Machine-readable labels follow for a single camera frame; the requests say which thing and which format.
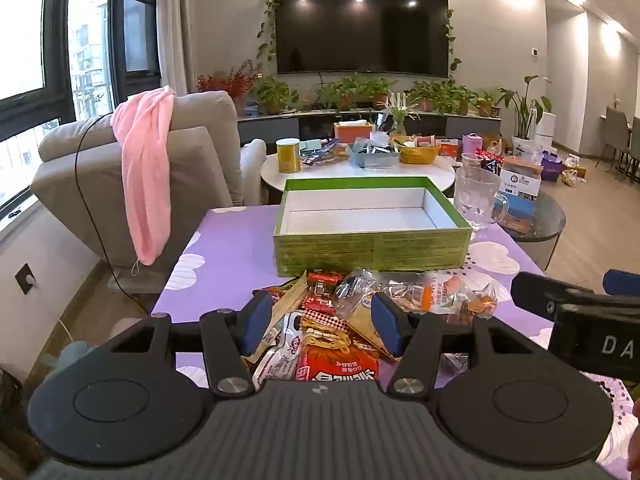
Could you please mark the pink towel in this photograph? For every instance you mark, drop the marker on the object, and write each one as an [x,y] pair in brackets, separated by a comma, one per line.
[142,160]

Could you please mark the wall socket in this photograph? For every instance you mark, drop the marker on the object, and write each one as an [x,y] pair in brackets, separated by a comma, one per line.
[26,278]

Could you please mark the red snack bags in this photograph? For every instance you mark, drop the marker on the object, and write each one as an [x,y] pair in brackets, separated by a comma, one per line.
[490,160]

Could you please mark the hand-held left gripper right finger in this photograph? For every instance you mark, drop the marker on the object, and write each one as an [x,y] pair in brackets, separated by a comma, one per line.
[385,320]

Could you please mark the pile of snack packets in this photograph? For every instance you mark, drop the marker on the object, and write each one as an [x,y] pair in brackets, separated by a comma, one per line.
[325,360]

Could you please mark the round glass side table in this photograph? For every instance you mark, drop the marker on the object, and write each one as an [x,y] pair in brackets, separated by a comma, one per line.
[545,225]

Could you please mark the small pink box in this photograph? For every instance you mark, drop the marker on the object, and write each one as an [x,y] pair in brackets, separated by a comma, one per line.
[471,145]

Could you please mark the spider plant in vase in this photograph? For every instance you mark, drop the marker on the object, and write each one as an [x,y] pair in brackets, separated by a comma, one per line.
[400,110]

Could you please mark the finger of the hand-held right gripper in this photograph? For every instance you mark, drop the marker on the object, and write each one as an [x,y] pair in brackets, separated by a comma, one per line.
[535,292]
[622,281]

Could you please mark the purple floral tablecloth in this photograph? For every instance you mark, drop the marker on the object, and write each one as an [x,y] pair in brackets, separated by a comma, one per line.
[225,260]

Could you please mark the wall television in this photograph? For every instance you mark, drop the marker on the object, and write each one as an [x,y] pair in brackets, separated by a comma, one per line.
[360,30]

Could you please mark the tall leafy plant white pot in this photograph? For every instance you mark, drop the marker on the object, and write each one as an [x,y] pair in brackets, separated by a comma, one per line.
[525,110]

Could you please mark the round white coffee table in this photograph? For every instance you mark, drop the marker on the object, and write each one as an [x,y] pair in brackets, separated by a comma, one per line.
[322,171]

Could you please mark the small glass cup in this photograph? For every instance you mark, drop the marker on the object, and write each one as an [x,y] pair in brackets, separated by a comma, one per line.
[472,161]

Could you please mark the white air purifier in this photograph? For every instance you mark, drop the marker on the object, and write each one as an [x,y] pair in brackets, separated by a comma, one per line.
[546,132]

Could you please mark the orange tissue box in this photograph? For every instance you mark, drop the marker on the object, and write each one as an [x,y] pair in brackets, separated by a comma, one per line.
[352,135]

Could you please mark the grey armchair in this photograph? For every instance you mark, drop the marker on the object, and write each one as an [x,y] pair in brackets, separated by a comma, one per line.
[200,160]

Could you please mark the grey television cabinet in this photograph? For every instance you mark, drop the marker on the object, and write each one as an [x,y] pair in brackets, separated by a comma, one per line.
[280,127]

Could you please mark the green cardboard box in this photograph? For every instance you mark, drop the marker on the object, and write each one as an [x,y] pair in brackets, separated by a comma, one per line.
[370,252]

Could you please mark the green potted plant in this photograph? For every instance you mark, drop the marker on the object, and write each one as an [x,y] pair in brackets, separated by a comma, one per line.
[355,90]
[442,94]
[274,92]

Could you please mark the small potted plant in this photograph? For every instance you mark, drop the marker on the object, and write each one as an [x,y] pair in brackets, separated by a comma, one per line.
[485,102]

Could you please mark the yellow woven basket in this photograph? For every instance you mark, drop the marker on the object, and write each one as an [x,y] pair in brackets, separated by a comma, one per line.
[419,155]

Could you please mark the beige curtain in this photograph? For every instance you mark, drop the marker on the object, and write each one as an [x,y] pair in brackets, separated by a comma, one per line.
[177,25]

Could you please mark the purple bag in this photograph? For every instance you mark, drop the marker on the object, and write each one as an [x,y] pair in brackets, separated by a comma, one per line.
[551,169]

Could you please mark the black framed window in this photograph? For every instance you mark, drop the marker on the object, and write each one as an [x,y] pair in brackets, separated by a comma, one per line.
[55,35]

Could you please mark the teal fabric item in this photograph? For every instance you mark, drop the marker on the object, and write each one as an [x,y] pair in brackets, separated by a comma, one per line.
[70,360]

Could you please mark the blue plastic tray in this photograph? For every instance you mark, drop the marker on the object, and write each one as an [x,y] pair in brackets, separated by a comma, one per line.
[372,160]

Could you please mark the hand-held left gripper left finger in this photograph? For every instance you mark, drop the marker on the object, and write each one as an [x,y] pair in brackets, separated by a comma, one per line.
[257,320]

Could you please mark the grey dining chair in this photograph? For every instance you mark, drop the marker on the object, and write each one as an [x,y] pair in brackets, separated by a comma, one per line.
[636,145]
[615,130]

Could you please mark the yellow canister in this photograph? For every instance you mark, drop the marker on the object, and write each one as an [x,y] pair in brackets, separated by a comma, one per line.
[289,157]

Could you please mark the red flower plant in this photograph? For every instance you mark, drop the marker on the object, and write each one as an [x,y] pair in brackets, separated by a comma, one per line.
[225,82]

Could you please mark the trailing vine plant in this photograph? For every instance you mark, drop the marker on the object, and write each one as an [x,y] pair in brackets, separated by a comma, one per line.
[263,50]

